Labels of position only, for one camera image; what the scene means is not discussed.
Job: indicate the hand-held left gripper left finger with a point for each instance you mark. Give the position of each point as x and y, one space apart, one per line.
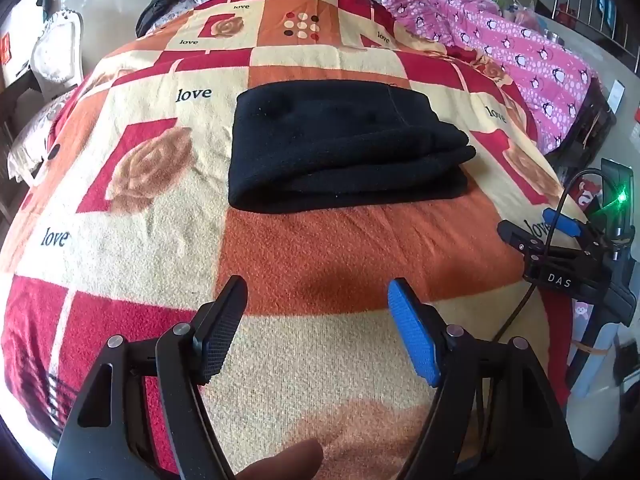
220 335

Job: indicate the white plastic chair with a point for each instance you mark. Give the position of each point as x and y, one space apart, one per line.
55 55

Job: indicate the red orange checked printed blanket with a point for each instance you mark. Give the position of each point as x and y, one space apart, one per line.
150 85

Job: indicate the metal railing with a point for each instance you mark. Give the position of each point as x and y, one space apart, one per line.
585 5

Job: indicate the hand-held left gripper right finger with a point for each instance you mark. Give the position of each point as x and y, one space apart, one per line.
415 340

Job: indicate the dark padded cloth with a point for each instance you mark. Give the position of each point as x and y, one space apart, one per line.
165 0

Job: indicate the clear plastic bag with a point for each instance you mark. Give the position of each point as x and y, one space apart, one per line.
522 10

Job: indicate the pink penguin print blanket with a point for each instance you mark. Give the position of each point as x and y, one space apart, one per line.
525 55

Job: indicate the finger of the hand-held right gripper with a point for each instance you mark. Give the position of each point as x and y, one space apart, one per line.
515 234
562 221

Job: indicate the person's left hand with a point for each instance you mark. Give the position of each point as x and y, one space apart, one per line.
285 462

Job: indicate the dark wooden bed frame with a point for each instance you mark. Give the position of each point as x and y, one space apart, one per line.
590 130

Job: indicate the black pants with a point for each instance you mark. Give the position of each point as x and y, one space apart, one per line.
325 150

